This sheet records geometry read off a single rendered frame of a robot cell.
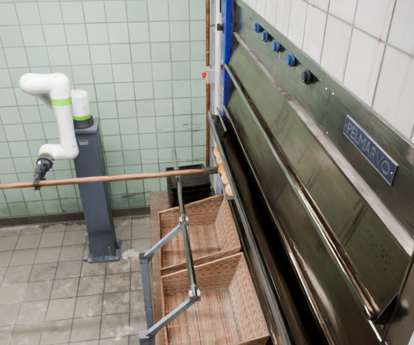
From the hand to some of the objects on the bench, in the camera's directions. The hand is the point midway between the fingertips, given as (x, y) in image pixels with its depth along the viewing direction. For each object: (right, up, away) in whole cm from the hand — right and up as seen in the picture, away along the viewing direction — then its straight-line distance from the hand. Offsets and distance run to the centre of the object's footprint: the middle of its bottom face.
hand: (37, 183), depth 230 cm
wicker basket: (+87, -47, +41) cm, 107 cm away
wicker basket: (+95, -78, -9) cm, 124 cm away
